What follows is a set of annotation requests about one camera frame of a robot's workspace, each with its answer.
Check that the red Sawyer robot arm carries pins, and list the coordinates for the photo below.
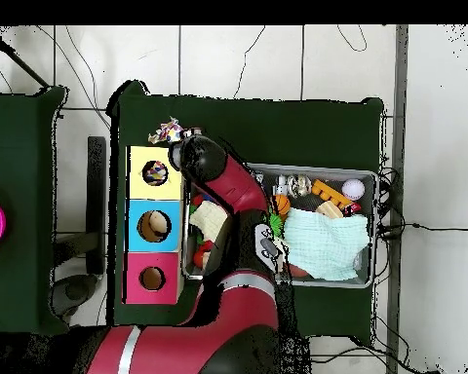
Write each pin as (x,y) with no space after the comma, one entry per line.
(238,187)

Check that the orange toy basketball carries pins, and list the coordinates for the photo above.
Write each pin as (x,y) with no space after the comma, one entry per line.
(284,203)

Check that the black tripod leg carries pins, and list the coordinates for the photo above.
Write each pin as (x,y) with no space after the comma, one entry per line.
(23,66)

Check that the wooden box with three holes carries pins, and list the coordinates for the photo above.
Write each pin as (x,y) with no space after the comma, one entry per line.
(167,241)

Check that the colourful polka dot cloth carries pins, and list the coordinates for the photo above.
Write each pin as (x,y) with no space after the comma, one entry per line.
(169,132)
(155,173)

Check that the green spiky rubber ball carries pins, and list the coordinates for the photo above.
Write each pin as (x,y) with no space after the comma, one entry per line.
(276,224)

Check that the mint green waffle cloth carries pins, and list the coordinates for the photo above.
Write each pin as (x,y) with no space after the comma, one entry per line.
(323,245)

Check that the grey metal bar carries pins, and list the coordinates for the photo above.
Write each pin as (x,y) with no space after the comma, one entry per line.
(399,117)

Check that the shallow mesh bin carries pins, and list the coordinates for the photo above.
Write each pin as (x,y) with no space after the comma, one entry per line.
(358,173)

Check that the cream waffle cloth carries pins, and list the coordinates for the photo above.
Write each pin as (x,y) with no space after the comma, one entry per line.
(210,220)

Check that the dark green tablecloth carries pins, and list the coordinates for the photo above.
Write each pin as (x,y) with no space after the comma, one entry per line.
(296,128)
(23,156)

